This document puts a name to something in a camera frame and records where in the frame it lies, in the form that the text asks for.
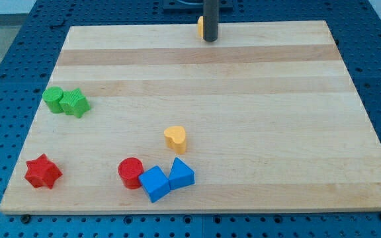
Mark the yellow heart block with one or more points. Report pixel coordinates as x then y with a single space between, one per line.
176 139

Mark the light wooden board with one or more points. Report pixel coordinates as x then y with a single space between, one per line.
273 120

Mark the blue triangle block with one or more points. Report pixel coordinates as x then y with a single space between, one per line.
181 175

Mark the blue cube block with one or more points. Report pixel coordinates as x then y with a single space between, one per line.
155 183

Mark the red cylinder block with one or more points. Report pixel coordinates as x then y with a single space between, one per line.
129 171

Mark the yellow block behind rod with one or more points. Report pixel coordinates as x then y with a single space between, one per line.
200 26

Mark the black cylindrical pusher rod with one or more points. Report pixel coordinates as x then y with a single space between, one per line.
210 20

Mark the green star block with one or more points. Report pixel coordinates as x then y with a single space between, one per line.
74 103

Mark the green cylinder block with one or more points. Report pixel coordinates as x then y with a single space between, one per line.
52 97

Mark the red star block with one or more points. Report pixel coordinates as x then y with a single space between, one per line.
42 172

